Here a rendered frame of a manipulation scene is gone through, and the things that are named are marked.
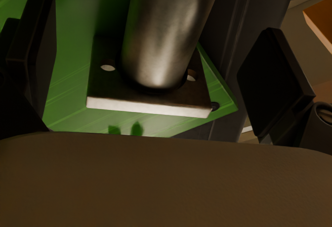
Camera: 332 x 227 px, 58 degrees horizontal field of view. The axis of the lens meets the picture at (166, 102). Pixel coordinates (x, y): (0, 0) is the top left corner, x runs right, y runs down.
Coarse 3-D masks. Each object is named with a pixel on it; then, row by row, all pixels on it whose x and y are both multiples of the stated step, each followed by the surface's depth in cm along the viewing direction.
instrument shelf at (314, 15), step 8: (328, 0) 66; (312, 8) 67; (320, 8) 65; (328, 8) 64; (304, 16) 69; (312, 16) 65; (320, 16) 63; (328, 16) 62; (312, 24) 64; (320, 24) 61; (328, 24) 60; (320, 32) 60; (328, 32) 58; (328, 40) 57; (328, 48) 59
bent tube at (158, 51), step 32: (160, 0) 10; (192, 0) 10; (128, 32) 12; (160, 32) 11; (192, 32) 11; (96, 64) 13; (128, 64) 12; (160, 64) 12; (192, 64) 15; (96, 96) 12; (128, 96) 13; (160, 96) 13; (192, 96) 13
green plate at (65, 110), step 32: (0, 0) 13; (64, 0) 13; (96, 0) 13; (128, 0) 13; (0, 32) 14; (64, 32) 14; (96, 32) 14; (64, 64) 16; (64, 96) 18; (224, 96) 19; (64, 128) 20; (96, 128) 20; (128, 128) 21; (160, 128) 21
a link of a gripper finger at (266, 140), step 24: (264, 48) 13; (288, 48) 12; (240, 72) 14; (264, 72) 12; (288, 72) 11; (264, 96) 12; (288, 96) 11; (312, 96) 10; (264, 120) 12; (288, 120) 11; (288, 144) 11
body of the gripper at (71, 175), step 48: (0, 144) 6; (48, 144) 6; (96, 144) 6; (144, 144) 7; (192, 144) 7; (240, 144) 8; (0, 192) 5; (48, 192) 6; (96, 192) 6; (144, 192) 6; (192, 192) 6; (240, 192) 6; (288, 192) 7
